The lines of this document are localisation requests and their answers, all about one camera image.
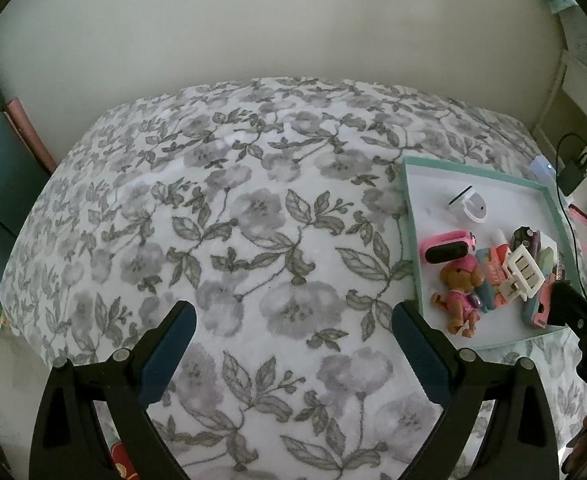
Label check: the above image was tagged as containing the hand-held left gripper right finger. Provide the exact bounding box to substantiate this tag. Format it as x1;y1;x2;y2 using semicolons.
392;302;559;480

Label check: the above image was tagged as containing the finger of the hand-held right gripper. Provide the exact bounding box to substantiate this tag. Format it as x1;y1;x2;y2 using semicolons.
548;282;587;334

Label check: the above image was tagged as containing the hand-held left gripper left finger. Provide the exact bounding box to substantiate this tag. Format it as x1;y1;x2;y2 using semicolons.
29;301;197;480

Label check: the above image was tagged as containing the teal and pink case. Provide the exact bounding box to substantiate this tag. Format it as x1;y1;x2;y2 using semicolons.
521;280;557;331

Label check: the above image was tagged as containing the white claw hair clip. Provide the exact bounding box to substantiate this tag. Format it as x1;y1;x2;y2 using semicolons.
498;242;547;303

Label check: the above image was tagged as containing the red squeeze tube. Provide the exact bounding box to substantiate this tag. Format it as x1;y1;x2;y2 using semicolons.
486;229;519;311

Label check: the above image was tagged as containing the pink smart band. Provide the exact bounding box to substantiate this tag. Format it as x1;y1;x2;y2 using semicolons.
420;229;478;266

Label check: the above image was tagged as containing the teal cardboard tray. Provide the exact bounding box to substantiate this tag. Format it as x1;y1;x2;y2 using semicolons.
402;156;574;351

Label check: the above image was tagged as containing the pale green small object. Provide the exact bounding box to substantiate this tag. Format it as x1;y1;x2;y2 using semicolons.
538;247;557;278

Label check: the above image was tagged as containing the brown toy dog pink outfit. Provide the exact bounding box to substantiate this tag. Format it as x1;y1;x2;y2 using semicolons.
431;255;487;338

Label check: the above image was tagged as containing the black dotted small case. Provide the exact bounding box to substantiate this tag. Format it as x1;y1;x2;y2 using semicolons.
511;226;537;251

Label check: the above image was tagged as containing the red box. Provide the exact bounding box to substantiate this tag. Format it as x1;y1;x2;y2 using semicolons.
108;442;139;480

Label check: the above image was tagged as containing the grey floral blanket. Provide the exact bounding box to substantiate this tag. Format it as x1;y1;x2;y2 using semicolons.
0;77;587;480

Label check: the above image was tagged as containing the white smartwatch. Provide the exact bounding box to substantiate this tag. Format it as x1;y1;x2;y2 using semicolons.
446;185;489;223

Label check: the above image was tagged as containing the white power strip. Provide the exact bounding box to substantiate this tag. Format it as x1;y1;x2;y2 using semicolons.
528;156;557;181

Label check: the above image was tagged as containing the pink board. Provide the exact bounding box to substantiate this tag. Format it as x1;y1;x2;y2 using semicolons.
4;97;58;173

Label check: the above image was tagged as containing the long black cable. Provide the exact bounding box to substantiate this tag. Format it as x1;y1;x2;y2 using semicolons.
557;192;583;283

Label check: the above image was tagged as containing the black power adapter with cable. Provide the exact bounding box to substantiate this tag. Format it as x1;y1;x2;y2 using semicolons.
556;132;587;181

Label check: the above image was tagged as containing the white wooden frame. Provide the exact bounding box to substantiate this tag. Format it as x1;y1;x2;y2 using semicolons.
533;50;587;161

